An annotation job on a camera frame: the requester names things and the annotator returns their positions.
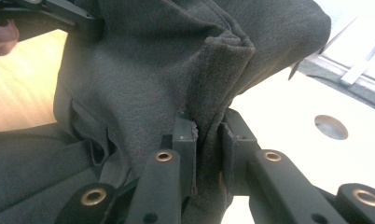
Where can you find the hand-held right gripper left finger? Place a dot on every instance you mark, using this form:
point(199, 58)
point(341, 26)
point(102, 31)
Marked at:
point(184, 149)

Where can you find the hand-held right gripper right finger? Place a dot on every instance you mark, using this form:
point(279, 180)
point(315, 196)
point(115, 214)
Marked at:
point(238, 146)

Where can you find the dark pleated skirt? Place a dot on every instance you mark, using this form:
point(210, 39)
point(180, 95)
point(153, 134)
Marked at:
point(139, 77)

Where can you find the white metal frame desk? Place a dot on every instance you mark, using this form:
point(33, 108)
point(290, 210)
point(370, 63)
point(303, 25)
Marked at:
point(356, 73)

